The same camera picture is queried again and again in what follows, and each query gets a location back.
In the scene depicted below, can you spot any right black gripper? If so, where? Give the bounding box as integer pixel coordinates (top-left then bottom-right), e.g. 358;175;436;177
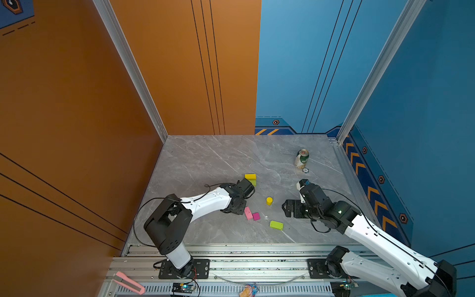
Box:
279;199;322;222

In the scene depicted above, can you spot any yellow rectangular block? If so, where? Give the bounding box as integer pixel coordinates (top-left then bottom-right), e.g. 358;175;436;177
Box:
245;173;257;181

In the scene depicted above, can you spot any pink rectangular block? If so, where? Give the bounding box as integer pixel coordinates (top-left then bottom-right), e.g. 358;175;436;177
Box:
244;207;254;220

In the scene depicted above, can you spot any lime green block front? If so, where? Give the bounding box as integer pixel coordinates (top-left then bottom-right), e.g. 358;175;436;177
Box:
269;220;284;231

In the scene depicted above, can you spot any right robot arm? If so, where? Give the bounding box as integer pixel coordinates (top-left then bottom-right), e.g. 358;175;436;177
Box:
282;179;457;297

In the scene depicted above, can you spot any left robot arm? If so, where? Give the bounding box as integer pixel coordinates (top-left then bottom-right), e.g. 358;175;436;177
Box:
143;179;255;276

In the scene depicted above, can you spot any magenta small cube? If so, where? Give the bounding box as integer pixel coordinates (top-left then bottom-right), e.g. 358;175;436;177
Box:
252;213;261;221

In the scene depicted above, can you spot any green beverage can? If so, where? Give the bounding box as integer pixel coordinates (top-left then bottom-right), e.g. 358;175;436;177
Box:
294;148;309;170

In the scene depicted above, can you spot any right circuit board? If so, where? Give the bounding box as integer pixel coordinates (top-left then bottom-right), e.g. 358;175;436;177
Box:
340;281;359;292

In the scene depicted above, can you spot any circuit board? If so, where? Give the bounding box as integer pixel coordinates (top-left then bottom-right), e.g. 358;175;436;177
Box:
171;283;197;297
340;281;359;292

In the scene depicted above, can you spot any colourful snack wrapper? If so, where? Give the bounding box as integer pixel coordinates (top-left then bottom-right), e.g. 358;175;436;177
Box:
239;285;259;297

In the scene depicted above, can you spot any left circuit board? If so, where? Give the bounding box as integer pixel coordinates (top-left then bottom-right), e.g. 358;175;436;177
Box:
171;283;197;297

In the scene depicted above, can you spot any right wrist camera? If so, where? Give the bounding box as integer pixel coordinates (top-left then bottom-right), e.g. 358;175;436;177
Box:
296;179;310;191

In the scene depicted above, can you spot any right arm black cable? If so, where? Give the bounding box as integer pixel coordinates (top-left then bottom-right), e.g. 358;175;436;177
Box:
309;187;453;294

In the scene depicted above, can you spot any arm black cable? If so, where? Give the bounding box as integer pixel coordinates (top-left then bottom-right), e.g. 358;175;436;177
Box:
132;182;223;248
309;187;453;294

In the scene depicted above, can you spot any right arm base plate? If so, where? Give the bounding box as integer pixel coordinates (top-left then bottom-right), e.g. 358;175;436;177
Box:
307;259;350;279

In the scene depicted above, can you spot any aluminium front rail frame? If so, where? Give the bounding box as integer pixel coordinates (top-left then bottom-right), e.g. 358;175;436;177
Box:
97;243;422;297

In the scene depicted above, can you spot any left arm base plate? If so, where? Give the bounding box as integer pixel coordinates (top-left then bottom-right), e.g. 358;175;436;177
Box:
158;258;210;280

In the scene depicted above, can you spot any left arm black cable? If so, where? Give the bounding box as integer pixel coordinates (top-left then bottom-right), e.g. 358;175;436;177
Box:
132;182;223;248

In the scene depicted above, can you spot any pink handled tool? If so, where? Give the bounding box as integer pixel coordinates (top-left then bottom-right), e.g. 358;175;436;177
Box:
113;272;146;295

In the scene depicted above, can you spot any right aluminium corner post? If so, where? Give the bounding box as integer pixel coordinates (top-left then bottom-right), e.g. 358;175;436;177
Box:
336;0;426;146

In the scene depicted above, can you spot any aluminium corner post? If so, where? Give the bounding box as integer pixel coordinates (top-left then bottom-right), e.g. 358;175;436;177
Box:
336;0;426;146
93;0;168;144

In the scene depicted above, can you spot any left aluminium corner post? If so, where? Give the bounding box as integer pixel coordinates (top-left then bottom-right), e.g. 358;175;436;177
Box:
93;0;168;144

